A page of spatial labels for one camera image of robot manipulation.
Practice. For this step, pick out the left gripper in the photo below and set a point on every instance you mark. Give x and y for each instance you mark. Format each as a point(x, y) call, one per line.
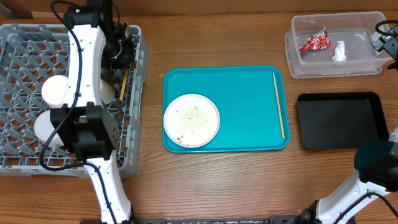
point(128, 61)

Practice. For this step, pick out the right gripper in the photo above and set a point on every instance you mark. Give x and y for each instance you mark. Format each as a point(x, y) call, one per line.
point(389, 45)

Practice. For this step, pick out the wooden chopstick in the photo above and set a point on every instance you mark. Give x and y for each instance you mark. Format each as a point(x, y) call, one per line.
point(124, 84)
point(278, 107)

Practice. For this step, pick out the white cup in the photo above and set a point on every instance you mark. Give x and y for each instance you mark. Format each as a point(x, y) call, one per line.
point(107, 92)

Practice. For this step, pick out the white tissue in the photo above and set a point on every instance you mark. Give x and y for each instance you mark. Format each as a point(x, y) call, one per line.
point(339, 52)

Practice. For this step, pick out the red snack wrapper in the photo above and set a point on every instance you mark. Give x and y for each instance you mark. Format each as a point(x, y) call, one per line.
point(317, 41)

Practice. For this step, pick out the small pink bowl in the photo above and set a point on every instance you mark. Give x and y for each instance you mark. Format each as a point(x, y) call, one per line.
point(54, 89)

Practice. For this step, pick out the large white plate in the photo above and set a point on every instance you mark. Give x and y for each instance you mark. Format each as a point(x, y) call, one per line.
point(191, 120)

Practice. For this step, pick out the grey bowl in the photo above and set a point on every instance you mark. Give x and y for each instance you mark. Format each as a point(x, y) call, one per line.
point(43, 128)

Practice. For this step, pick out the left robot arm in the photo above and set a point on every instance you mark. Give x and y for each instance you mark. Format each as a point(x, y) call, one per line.
point(84, 125)

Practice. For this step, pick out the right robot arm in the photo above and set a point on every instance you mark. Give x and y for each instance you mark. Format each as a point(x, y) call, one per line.
point(374, 176)

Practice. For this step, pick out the clear plastic bin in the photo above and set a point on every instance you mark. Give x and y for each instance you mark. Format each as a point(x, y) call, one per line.
point(355, 29)

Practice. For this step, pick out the grey plastic dish rack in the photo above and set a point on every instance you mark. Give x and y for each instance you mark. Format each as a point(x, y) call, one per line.
point(31, 53)

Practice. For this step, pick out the black plastic tray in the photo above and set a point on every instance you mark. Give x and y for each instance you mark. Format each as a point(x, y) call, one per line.
point(340, 120)

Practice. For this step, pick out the teal serving tray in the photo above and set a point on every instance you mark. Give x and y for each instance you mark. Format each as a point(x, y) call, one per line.
point(245, 99)

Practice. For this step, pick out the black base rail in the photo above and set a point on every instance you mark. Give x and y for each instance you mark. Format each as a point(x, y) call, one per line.
point(289, 219)

